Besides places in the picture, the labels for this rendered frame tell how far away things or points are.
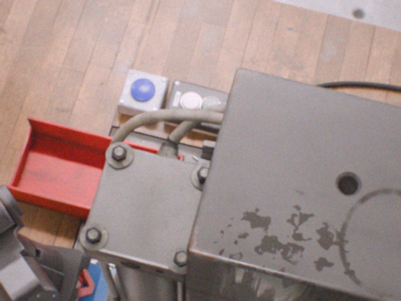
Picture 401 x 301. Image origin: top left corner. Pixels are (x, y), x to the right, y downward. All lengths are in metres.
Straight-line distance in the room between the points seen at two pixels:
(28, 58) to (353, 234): 0.98
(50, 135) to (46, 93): 0.08
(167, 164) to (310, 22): 0.82
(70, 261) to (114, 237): 0.41
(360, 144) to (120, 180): 0.21
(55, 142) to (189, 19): 0.31
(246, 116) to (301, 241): 0.09
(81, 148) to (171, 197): 0.69
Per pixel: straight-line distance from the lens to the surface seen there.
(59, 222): 1.30
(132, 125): 0.69
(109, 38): 1.42
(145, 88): 1.33
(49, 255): 1.04
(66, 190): 1.31
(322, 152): 0.53
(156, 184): 0.66
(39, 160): 1.34
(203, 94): 1.33
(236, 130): 0.53
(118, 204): 0.66
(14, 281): 0.94
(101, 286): 1.16
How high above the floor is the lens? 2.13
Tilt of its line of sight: 69 degrees down
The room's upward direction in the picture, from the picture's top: 2 degrees clockwise
